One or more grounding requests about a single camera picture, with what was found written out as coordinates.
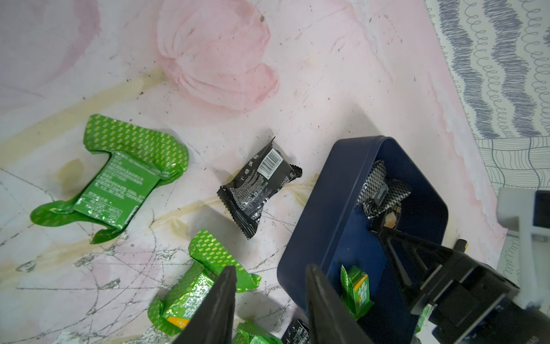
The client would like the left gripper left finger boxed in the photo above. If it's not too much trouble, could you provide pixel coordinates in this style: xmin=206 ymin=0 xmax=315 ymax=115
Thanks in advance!
xmin=173 ymin=266 xmax=237 ymax=344

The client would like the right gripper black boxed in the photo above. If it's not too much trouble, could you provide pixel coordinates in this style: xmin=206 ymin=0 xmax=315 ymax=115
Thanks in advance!
xmin=372 ymin=215 xmax=549 ymax=343

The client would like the dark blue storage box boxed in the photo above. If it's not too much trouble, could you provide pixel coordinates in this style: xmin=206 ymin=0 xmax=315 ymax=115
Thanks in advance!
xmin=277 ymin=136 xmax=448 ymax=343

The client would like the green cookie packet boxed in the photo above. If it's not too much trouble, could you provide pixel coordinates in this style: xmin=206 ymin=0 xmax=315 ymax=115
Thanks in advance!
xmin=340 ymin=266 xmax=374 ymax=320
xmin=30 ymin=114 xmax=189 ymax=245
xmin=148 ymin=230 xmax=262 ymax=336
xmin=231 ymin=320 xmax=282 ymax=344

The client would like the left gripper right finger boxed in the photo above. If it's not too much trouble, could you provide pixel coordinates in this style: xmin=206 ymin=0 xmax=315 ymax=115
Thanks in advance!
xmin=306 ymin=264 xmax=373 ymax=344

